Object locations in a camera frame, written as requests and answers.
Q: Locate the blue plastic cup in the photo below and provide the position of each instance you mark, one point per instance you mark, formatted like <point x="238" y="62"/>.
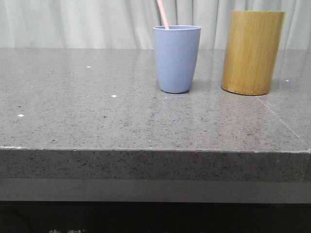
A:
<point x="176" y="51"/>

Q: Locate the pink chopstick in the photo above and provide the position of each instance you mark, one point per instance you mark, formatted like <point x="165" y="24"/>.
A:
<point x="163" y="14"/>

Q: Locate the bamboo cylinder holder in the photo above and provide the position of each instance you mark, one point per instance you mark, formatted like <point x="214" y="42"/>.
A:
<point x="251" y="51"/>

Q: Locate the white curtain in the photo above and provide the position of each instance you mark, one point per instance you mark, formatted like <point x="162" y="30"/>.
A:
<point x="128" y="24"/>

